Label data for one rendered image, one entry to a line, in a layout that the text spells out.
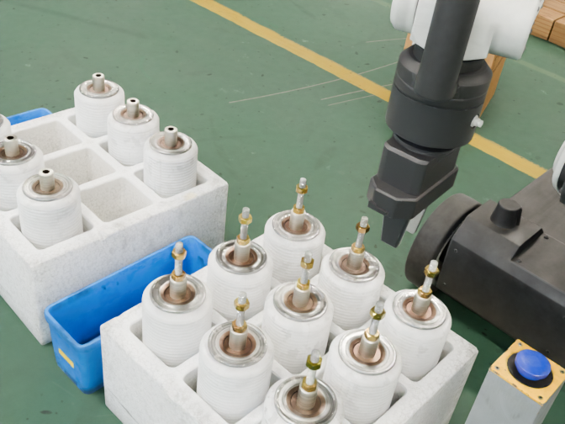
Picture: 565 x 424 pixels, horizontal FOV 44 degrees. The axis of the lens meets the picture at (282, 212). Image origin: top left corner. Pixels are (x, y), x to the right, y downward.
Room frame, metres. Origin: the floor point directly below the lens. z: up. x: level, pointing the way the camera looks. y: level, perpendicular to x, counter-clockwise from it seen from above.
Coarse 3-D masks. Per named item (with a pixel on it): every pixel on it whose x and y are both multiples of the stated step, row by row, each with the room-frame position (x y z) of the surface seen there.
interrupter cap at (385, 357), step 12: (348, 336) 0.64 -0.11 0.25; (360, 336) 0.64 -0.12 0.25; (384, 336) 0.64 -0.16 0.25; (348, 348) 0.61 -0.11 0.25; (384, 348) 0.62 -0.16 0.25; (348, 360) 0.59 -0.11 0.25; (360, 360) 0.60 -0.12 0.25; (372, 360) 0.60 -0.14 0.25; (384, 360) 0.60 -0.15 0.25; (360, 372) 0.58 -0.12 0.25; (372, 372) 0.58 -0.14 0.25; (384, 372) 0.58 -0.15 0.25
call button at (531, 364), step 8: (520, 352) 0.57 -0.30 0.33; (528, 352) 0.58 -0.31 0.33; (536, 352) 0.58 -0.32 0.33; (520, 360) 0.56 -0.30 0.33; (528, 360) 0.56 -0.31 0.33; (536, 360) 0.57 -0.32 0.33; (544, 360) 0.57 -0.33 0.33; (520, 368) 0.55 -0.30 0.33; (528, 368) 0.55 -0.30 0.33; (536, 368) 0.55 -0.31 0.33; (544, 368) 0.55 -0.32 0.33; (528, 376) 0.55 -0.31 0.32; (536, 376) 0.54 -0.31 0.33; (544, 376) 0.55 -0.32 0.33
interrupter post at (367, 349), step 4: (364, 336) 0.61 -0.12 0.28; (364, 340) 0.61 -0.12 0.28; (360, 344) 0.61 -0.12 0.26; (364, 344) 0.61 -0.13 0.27; (368, 344) 0.60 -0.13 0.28; (372, 344) 0.60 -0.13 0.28; (376, 344) 0.61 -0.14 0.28; (360, 348) 0.61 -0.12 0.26; (364, 348) 0.61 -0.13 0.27; (368, 348) 0.60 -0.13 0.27; (372, 348) 0.60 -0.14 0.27; (376, 348) 0.61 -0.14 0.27; (360, 352) 0.61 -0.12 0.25; (364, 352) 0.60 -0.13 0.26; (368, 352) 0.60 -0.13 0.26; (372, 352) 0.61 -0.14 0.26; (364, 356) 0.60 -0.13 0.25; (368, 356) 0.60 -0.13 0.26; (372, 356) 0.61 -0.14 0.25
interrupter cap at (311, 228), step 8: (280, 216) 0.87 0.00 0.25; (288, 216) 0.87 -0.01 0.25; (304, 216) 0.88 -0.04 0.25; (312, 216) 0.88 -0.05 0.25; (272, 224) 0.85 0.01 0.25; (280, 224) 0.85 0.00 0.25; (288, 224) 0.86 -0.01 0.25; (304, 224) 0.86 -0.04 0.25; (312, 224) 0.86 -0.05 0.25; (280, 232) 0.83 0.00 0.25; (288, 232) 0.83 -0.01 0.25; (296, 232) 0.84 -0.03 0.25; (304, 232) 0.84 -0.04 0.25; (312, 232) 0.84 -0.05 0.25; (288, 240) 0.82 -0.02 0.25; (296, 240) 0.82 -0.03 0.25; (304, 240) 0.82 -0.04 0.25
